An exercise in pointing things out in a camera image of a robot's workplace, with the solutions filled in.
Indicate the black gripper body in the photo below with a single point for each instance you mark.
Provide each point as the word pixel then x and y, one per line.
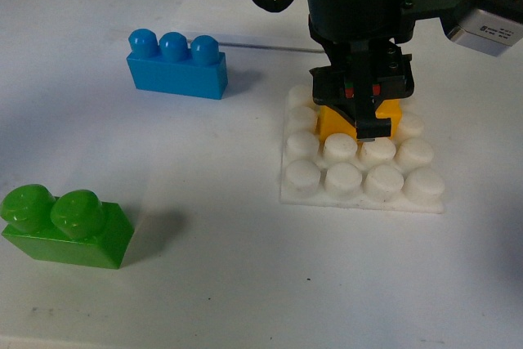
pixel 361 39

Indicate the yellow two-stud block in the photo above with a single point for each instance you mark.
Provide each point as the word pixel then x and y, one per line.
pixel 330 122

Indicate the blue three-stud block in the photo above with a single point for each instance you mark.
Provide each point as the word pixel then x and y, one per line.
pixel 171 64

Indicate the green two-stud block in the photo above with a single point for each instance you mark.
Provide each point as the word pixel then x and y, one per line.
pixel 76 228

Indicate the white desk lamp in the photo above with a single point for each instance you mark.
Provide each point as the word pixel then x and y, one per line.
pixel 242 23

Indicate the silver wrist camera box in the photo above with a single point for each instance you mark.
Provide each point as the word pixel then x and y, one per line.
pixel 484 32

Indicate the white studded base plate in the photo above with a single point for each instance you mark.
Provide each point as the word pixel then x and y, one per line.
pixel 388 174

